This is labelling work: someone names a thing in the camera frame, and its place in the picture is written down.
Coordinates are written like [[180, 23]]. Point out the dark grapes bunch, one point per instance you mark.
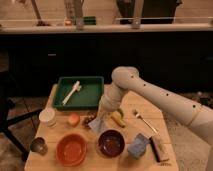
[[87, 120]]

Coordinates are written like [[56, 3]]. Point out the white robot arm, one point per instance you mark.
[[197, 117]]

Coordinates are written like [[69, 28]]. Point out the small metal cup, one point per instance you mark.
[[38, 145]]

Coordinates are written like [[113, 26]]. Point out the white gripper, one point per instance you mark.
[[112, 98]]

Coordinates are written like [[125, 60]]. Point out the white cup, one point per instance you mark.
[[48, 117]]

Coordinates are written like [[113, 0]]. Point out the dark brush block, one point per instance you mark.
[[159, 148]]

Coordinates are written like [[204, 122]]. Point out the yellow banana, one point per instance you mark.
[[117, 116]]

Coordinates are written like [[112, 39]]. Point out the green plastic tray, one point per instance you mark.
[[92, 88]]

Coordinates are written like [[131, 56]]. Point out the metal fork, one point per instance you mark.
[[137, 115]]

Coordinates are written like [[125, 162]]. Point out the white brush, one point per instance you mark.
[[76, 87]]

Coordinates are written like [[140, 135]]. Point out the dark purple bowl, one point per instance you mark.
[[111, 143]]

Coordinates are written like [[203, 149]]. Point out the orange bowl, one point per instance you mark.
[[71, 150]]

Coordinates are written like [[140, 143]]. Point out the blue sponge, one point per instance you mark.
[[138, 147]]

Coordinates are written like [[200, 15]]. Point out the orange apple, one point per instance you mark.
[[73, 119]]

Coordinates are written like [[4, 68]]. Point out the light blue towel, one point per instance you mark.
[[98, 125]]

